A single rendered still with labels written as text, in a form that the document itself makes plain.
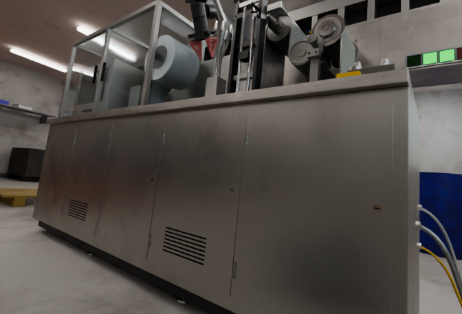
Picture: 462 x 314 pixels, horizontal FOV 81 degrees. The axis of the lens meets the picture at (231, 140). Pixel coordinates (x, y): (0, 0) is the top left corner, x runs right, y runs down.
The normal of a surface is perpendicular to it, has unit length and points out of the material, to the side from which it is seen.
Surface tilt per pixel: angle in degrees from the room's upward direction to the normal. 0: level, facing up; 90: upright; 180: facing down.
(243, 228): 90
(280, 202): 90
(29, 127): 90
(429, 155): 90
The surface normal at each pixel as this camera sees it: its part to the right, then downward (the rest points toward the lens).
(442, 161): -0.49, -0.17
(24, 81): 0.87, 0.02
